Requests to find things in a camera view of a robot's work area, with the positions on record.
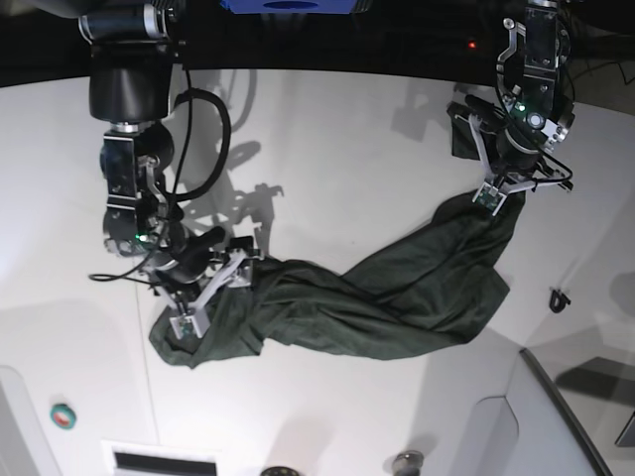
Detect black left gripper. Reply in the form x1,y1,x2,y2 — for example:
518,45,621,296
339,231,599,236
454,96,572,216

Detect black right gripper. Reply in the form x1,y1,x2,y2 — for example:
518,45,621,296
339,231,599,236
148,225,261,339

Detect dark green t-shirt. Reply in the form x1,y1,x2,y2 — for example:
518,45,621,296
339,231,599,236
149,101,529,369

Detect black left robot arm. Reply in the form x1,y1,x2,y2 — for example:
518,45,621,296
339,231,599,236
446,1,574,215

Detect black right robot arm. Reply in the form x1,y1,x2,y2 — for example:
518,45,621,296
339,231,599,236
78,1,262,339

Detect small black clip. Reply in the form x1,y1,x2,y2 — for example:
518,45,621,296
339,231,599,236
548,288,572,314

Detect white slotted vent plate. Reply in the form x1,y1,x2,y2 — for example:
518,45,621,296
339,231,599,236
101,440,219,476

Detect green red tape roll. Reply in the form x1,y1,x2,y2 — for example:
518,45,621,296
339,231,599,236
50,404,76,430

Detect round metal knob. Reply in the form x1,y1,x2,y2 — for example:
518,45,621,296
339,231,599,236
391,450,425,476

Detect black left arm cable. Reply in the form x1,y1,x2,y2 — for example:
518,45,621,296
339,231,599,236
525,153,574,189

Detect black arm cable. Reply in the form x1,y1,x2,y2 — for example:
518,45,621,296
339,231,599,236
88,63,234,284
525,153,574,189

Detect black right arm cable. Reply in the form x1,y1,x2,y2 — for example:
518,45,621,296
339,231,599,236
88,63,234,284

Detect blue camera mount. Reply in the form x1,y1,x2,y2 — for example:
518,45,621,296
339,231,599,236
220,0,358,15

